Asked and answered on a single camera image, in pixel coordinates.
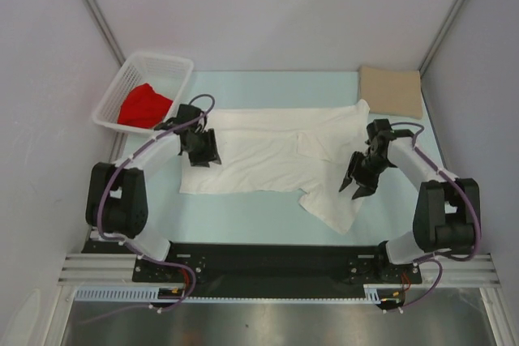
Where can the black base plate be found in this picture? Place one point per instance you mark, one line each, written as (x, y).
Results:
(276, 271)

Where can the folded tan t shirt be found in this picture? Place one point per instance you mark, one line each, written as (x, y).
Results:
(391, 92)

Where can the aluminium frame post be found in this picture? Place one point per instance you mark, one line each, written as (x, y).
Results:
(446, 25)
(97, 15)

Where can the left aluminium frame post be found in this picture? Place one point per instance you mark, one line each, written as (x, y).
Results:
(97, 15)

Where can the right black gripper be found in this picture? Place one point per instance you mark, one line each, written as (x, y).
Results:
(356, 172)

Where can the white slotted cable duct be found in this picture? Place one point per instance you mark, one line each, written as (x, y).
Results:
(156, 295)

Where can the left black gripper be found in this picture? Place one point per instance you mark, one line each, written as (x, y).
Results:
(209, 154)

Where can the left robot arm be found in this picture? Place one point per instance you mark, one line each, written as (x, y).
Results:
(117, 202)

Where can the white plastic basket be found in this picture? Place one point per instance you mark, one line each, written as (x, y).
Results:
(169, 76)

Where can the right aluminium frame post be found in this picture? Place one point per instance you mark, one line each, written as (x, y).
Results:
(446, 25)

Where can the red t shirt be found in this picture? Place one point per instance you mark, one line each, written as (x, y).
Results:
(143, 107)

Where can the aluminium front rail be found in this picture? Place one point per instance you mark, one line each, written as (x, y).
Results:
(122, 269)

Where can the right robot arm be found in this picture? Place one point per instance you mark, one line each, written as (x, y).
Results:
(446, 220)

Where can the white t shirt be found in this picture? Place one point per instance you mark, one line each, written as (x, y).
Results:
(285, 150)

